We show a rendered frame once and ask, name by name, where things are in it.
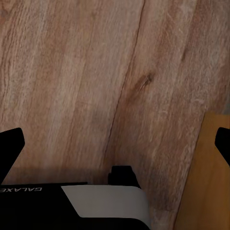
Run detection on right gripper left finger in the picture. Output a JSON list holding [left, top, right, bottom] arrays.
[[0, 127, 25, 185]]

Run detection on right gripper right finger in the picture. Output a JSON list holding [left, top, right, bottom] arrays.
[[215, 127, 230, 166]]

